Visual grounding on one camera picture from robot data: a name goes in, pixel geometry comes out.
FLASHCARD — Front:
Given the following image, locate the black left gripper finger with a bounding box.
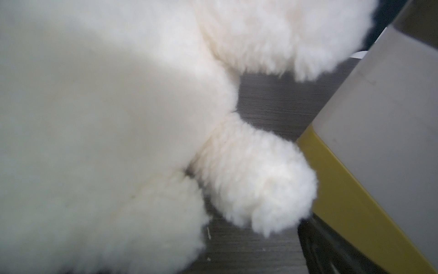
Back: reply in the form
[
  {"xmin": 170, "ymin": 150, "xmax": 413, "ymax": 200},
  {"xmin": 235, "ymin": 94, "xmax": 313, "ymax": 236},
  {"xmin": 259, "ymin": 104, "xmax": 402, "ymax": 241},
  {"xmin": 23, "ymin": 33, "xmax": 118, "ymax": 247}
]
[{"xmin": 298, "ymin": 214, "xmax": 388, "ymax": 274}]

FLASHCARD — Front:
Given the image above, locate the white plush toy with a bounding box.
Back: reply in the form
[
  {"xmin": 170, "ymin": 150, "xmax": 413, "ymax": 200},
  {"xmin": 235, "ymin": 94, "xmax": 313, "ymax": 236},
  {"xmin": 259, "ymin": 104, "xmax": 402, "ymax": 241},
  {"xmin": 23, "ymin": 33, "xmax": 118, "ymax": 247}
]
[{"xmin": 1, "ymin": 1, "xmax": 378, "ymax": 274}]

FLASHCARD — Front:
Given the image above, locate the grey-yellow mini drawer cabinet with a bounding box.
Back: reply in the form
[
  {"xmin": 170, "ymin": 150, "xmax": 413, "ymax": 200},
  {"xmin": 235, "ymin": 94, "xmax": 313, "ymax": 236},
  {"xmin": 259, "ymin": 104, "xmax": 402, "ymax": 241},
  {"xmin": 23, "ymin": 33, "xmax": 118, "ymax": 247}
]
[{"xmin": 298, "ymin": 1, "xmax": 438, "ymax": 274}]

